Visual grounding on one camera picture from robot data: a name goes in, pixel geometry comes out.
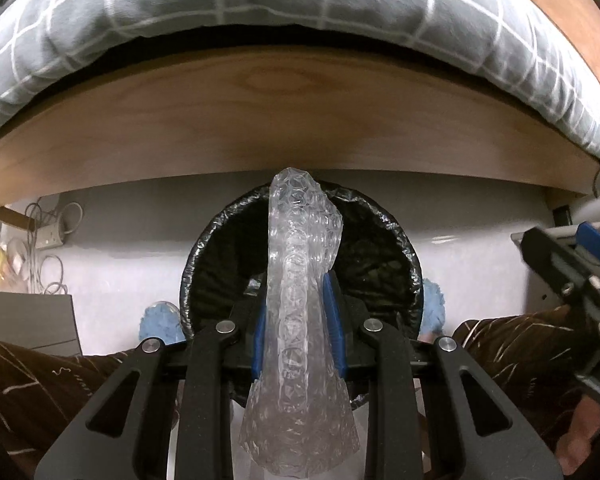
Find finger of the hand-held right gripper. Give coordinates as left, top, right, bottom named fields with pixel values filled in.
left=511, top=226, right=600, bottom=343
left=577, top=221, right=600, bottom=277

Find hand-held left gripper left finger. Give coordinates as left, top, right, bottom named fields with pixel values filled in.
left=34, top=302, right=269, bottom=480

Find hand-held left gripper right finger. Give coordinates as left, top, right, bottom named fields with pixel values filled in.
left=322, top=271, right=564, bottom=480

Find clear bubble wrap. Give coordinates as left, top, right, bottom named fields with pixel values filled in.
left=237, top=165, right=363, bottom=479

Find black trash bin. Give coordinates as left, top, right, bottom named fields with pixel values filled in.
left=179, top=180, right=425, bottom=411

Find person's right hand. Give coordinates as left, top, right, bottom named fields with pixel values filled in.
left=555, top=394, right=600, bottom=467

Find fuzzy blue slipper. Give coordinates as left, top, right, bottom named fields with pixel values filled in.
left=419, top=279, right=447, bottom=339
left=139, top=300, right=187, bottom=347

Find grey box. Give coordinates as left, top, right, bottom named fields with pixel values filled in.
left=0, top=290, right=84, bottom=359

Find brown patterned pants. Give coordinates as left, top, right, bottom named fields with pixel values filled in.
left=0, top=305, right=600, bottom=480

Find grey checked bed sheet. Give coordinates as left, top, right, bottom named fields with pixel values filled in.
left=0, top=0, right=600, bottom=196

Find wooden bed frame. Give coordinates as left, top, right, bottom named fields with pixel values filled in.
left=0, top=0, right=600, bottom=228

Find white cables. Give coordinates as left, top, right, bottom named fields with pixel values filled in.
left=7, top=202, right=84, bottom=297

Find white wall socket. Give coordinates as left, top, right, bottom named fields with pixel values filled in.
left=34, top=225, right=64, bottom=249

